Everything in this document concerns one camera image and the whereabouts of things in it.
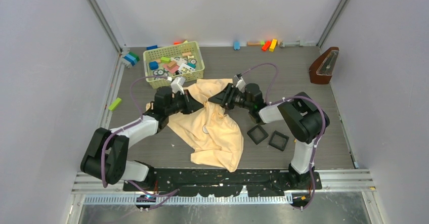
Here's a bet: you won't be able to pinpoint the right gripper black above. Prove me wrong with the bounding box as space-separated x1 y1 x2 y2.
208 83 253 111

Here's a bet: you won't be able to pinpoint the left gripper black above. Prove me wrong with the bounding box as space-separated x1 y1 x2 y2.
165 89 203 116

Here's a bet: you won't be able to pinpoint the peach cloth garment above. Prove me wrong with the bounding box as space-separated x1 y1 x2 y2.
146 78 245 173

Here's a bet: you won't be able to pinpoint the black square box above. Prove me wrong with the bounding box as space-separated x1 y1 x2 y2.
247 124 269 145
268 130 289 152

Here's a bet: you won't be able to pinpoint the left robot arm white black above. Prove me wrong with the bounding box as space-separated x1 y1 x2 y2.
80 86 204 191

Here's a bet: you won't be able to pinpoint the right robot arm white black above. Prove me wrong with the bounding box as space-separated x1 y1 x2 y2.
208 83 330 189

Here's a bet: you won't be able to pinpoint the round silver badge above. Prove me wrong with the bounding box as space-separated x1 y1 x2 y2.
202 125 209 134

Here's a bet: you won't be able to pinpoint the pink block in basket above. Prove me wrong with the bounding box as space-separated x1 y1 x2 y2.
163 63 179 74

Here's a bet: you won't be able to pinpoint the green plastic basket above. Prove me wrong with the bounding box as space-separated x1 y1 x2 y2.
143 41 205 88

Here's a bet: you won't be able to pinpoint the light blue block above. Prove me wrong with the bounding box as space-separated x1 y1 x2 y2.
233 40 240 51

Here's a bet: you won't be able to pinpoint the blue cube in basket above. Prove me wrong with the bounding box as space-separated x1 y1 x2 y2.
149 61 159 70

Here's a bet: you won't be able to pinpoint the tan wooden block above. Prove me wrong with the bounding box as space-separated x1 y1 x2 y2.
247 41 261 46

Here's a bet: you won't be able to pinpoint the orange red block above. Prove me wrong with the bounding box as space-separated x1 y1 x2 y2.
261 40 271 51

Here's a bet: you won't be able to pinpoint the blue block behind basket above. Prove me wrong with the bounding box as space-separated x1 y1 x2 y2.
146 45 158 50

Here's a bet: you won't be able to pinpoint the blue green stacked blocks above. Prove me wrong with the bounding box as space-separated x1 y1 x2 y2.
121 52 140 68

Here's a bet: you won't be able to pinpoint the lime green block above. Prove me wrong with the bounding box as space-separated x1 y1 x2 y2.
108 98 122 111

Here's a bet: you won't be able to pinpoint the brown wooden metronome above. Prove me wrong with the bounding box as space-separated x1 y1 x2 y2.
309 47 339 85

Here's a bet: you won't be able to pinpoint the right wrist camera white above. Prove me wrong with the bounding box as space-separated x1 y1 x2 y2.
234 73 246 91

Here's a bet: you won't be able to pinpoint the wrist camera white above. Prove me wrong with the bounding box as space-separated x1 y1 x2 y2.
167 76 186 95
234 73 246 91

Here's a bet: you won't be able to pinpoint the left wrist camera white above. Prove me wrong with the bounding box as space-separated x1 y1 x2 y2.
167 76 186 95

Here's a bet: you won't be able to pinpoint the yellow block by wall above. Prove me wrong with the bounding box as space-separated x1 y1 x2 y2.
269 39 278 52

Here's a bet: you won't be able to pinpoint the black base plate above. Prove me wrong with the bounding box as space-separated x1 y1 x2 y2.
122 167 322 197

